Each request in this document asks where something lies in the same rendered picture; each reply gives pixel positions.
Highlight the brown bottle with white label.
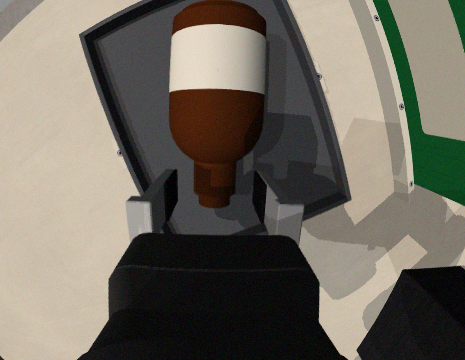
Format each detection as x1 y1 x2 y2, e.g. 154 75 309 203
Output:
169 0 266 208

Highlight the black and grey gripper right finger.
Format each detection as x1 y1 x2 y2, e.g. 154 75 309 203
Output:
252 171 305 246

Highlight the green plastic crate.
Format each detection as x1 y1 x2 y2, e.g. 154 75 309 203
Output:
373 0 465 206

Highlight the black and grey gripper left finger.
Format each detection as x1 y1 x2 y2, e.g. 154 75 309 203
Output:
125 169 178 243

